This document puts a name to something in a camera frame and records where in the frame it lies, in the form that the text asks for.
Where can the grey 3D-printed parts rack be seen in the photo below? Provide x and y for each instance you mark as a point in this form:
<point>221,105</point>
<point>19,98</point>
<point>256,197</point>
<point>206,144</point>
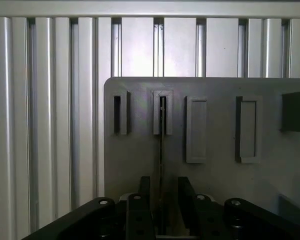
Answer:
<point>215,140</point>

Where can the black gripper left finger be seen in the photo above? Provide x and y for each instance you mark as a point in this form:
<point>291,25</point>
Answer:
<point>137,212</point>

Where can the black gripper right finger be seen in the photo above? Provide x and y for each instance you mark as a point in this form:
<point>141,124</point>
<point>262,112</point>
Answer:
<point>202,215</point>

